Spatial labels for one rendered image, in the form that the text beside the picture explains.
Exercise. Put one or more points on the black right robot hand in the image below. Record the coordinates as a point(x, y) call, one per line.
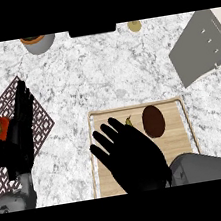
point(133, 156)

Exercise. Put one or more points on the olive round object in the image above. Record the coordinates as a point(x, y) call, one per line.
point(134, 26)

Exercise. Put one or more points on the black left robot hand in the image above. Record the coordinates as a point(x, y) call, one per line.
point(22, 123)

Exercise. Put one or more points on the grey tiered shelf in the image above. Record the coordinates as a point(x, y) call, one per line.
point(200, 47)

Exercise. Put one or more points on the pale wooden tray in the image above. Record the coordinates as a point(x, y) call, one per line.
point(174, 139)

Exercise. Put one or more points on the red tomato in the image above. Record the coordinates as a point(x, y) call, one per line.
point(0, 128)

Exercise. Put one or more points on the dark patterned placemat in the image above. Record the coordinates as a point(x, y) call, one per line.
point(37, 127)

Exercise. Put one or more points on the yellow-green pear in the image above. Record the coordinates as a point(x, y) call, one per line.
point(128, 121)

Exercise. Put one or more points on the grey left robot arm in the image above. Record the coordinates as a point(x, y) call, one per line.
point(18, 194)

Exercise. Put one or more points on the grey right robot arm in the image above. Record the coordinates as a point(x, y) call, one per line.
point(206, 168)

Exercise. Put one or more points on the grey pot with orange rim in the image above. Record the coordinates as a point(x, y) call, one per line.
point(39, 43)

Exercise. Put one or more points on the dark brown oval fruit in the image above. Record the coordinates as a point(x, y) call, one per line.
point(153, 121)

